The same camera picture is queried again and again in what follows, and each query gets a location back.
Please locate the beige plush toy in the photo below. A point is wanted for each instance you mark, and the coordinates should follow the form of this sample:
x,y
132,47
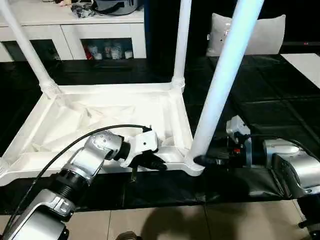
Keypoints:
x,y
65,2

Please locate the black clutter pile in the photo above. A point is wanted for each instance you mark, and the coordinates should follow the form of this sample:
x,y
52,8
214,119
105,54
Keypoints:
x,y
82,10

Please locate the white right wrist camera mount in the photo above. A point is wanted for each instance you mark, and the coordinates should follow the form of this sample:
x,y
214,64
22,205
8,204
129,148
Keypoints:
x,y
237,126

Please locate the black work mat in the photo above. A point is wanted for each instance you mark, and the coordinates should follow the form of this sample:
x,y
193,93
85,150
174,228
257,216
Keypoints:
x,y
275,100

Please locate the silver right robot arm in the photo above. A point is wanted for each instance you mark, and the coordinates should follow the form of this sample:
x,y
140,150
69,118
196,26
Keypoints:
x,y
280,150

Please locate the black stand base bar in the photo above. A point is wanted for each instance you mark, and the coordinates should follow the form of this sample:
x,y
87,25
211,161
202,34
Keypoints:
x,y
303,224

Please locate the grey helmet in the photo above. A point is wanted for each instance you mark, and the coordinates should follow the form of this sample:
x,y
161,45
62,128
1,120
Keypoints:
x,y
116,6

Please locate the white plastic table leg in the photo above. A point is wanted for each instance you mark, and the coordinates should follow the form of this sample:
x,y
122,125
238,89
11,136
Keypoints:
x,y
3,166
27,50
225,70
182,37

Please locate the white plastic table top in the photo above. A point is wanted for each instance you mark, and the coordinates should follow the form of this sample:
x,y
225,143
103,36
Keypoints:
x,y
62,120

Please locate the grey cushion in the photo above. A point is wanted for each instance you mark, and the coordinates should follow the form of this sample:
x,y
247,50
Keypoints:
x,y
267,37

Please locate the white glass-door cabinet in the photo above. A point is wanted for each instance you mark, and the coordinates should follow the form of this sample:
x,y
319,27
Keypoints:
x,y
37,30

